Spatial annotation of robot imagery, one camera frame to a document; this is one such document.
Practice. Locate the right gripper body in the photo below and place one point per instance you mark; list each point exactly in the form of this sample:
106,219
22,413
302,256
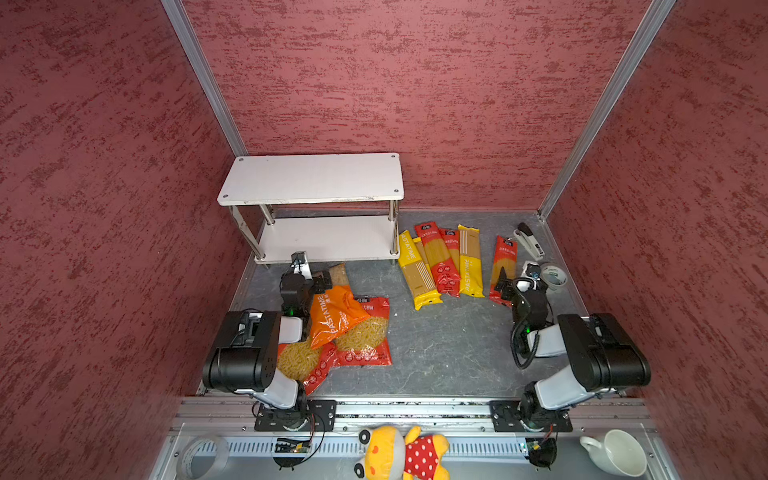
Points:
516,289

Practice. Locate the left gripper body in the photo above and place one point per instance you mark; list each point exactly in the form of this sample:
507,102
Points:
318,282

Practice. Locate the yellow spaghetti pack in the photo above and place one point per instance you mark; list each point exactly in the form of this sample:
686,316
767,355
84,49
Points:
420,248
471,281
416,272

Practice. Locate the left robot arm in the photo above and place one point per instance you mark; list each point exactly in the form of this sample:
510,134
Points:
268,355

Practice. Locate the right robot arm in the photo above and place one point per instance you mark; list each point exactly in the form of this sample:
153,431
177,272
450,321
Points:
602,358

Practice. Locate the orange pasta bag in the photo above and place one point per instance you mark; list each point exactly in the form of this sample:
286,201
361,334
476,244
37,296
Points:
335,311

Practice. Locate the white two-tier shelf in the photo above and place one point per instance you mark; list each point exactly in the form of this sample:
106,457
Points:
256,184

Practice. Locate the grey tape roll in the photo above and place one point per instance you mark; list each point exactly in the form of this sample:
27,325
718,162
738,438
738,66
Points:
553,276

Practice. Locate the red spaghetti pack right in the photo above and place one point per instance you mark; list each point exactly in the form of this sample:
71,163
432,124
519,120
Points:
504,264

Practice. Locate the white black stapler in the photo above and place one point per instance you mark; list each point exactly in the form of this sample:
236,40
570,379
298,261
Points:
528,241

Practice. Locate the red macaroni bag left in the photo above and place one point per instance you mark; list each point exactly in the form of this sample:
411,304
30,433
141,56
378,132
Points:
310,367

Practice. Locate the red macaroni bag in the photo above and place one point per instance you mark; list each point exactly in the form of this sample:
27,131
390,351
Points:
310,367
366,344

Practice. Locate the red spaghetti pack large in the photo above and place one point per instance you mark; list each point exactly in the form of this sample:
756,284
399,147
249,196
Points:
443,269

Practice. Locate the red macaroni bag right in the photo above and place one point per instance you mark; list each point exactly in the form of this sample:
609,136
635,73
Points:
366,344

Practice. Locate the red spaghetti pack middle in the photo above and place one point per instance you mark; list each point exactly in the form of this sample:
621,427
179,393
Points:
451,237

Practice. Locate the white ceramic cup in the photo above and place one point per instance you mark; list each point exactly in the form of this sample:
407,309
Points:
616,452

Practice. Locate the clear tape roll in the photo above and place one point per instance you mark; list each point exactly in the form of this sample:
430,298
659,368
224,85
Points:
204,457

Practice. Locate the yellow plush toy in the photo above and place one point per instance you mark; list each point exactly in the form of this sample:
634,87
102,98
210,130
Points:
391,455

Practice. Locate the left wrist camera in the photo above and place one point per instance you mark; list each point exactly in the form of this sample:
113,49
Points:
300,262

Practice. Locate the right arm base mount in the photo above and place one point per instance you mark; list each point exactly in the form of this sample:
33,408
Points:
514,416

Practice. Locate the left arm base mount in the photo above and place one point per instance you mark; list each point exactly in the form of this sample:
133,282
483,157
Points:
307,416

